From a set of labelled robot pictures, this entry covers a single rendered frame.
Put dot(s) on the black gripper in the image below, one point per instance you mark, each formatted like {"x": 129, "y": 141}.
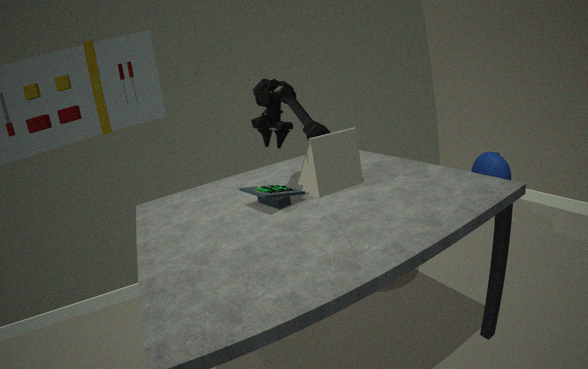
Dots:
{"x": 282, "y": 127}

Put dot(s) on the grey switch panel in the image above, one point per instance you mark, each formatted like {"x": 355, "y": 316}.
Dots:
{"x": 274, "y": 196}

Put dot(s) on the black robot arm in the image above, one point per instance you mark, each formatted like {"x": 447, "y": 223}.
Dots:
{"x": 265, "y": 96}

